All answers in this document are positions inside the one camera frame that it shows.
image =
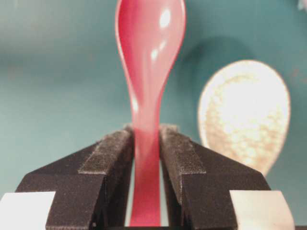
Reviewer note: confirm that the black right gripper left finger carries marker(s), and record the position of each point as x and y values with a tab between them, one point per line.
86	190

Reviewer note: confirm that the speckled beige spoon rest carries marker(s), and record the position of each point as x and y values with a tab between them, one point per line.
244	113

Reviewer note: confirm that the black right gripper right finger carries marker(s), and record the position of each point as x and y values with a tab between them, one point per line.
208	191

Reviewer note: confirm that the red plastic spoon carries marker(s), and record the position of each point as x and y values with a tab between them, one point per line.
149	35

